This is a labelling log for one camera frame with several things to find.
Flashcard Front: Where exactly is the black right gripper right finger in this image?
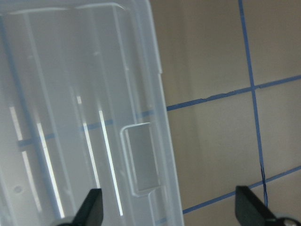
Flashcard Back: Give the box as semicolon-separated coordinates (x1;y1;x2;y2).
235;186;286;226

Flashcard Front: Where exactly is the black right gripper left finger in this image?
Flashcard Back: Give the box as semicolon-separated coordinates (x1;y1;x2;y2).
57;188;104;226

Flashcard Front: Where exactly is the clear plastic box lid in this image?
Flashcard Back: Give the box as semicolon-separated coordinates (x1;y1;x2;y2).
0;0;184;226

